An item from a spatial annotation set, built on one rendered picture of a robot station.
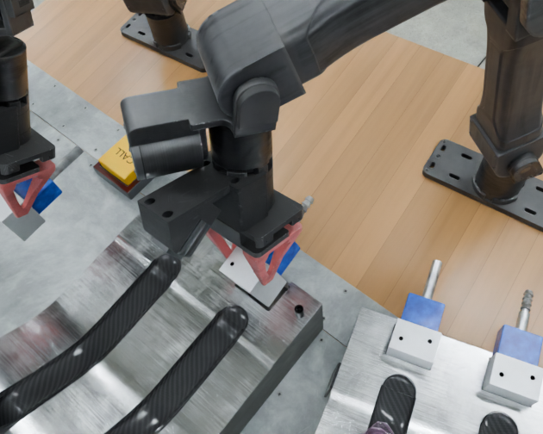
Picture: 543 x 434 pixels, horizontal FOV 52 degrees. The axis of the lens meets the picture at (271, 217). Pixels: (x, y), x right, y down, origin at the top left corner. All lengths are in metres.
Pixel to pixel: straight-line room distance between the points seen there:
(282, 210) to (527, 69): 0.27
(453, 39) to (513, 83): 1.60
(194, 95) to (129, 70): 0.56
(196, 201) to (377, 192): 0.40
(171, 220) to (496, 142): 0.39
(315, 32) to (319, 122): 0.48
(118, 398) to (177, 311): 0.11
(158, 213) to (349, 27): 0.21
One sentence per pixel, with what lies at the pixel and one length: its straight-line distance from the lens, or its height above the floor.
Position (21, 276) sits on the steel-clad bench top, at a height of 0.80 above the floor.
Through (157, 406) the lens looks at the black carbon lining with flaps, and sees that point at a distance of 0.65.
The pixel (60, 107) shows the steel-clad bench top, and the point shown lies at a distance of 1.02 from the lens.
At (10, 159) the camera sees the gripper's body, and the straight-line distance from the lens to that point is 0.64.
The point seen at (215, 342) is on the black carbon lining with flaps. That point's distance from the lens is 0.65.
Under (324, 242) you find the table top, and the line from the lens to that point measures 0.77.
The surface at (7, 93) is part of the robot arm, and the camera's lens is 0.63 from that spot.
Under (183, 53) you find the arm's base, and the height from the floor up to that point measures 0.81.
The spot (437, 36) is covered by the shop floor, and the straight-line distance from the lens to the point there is 2.21.
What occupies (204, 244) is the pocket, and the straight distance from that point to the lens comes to 0.72.
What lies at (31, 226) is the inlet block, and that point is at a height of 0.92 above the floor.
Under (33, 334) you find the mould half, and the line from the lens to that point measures 0.71.
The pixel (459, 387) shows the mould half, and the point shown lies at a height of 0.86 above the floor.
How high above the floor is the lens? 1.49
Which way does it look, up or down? 60 degrees down
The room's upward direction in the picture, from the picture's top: 11 degrees counter-clockwise
